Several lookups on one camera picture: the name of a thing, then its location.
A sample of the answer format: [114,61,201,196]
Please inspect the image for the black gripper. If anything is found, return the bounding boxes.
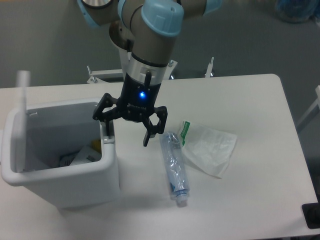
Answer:
[92,72,168,147]

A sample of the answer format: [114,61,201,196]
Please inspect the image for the white push-lid trash can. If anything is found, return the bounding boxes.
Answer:
[0,70,121,209]

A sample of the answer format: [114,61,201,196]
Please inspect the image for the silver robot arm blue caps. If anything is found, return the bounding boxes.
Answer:
[77,0,222,146]

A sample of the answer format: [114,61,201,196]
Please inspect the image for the yellow trash piece in can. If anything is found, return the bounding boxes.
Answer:
[91,139,102,154]

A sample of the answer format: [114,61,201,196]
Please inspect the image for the white paper trash in can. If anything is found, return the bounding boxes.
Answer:
[58,145,102,167]

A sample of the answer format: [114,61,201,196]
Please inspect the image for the crushed clear plastic bottle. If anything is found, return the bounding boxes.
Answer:
[159,131,190,207]

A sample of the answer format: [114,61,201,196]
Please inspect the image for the white plastic bag green strip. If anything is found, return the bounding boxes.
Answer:
[178,120,238,179]

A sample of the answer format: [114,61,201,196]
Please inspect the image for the white furniture leg right edge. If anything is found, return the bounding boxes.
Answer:
[296,85,320,134]

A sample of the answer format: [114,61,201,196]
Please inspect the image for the blue plastic bag on floor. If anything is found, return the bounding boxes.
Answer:
[274,0,320,24]

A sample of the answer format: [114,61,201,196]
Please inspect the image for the black device at table edge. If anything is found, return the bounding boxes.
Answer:
[302,202,320,229]

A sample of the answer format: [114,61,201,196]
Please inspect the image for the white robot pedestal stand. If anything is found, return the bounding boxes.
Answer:
[86,47,215,85]

